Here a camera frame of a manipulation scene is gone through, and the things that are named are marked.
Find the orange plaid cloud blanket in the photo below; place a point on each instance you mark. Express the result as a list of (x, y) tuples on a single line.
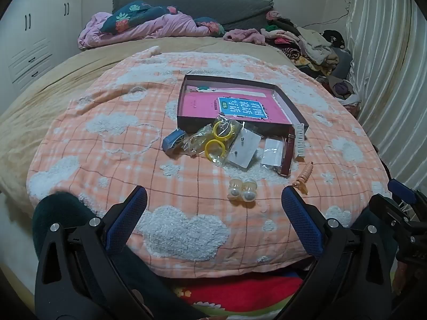
[(116, 160)]

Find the grey headboard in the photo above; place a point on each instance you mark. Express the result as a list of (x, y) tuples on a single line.
[(233, 11)]

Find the clear bag with white earring card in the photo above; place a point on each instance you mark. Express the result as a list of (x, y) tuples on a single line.
[(245, 148)]

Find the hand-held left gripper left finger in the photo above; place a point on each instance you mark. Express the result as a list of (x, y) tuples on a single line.
[(128, 216)]

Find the white wardrobe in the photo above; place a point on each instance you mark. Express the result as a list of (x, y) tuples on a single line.
[(33, 33)]

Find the cream satin curtain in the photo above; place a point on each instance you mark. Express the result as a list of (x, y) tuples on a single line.
[(383, 56)]

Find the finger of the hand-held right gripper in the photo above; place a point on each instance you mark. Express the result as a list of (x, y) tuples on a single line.
[(402, 189)]

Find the pink quilt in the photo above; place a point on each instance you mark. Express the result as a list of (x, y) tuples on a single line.
[(150, 26)]

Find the small clear bag white card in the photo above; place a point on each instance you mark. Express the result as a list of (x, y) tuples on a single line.
[(273, 150)]

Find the beige bed sheet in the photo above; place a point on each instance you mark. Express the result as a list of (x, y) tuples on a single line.
[(50, 83)]

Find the yellow hair rings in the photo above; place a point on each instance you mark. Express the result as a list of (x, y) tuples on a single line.
[(235, 125)]

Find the pink fluffy garment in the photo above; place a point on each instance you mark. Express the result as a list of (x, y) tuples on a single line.
[(245, 36)]

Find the person's left leg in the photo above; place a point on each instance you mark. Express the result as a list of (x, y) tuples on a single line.
[(60, 206)]

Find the small blue jewelry box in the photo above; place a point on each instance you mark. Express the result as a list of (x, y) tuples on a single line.
[(173, 140)]

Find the pile of clothes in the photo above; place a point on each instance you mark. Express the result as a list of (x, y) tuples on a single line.
[(313, 45)]

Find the white brush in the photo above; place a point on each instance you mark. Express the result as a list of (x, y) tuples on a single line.
[(299, 140)]

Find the clear bag with gold jewelry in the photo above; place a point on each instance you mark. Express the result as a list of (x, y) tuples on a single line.
[(196, 140)]

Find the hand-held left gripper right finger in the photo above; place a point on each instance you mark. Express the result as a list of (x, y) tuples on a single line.
[(300, 220)]

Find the dark floral quilt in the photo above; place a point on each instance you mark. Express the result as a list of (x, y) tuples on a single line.
[(133, 13)]

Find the orange spiral hair clip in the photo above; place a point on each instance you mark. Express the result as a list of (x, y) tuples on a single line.
[(305, 175)]

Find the shallow cardboard box pink lining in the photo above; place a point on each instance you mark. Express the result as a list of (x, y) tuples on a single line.
[(200, 106)]

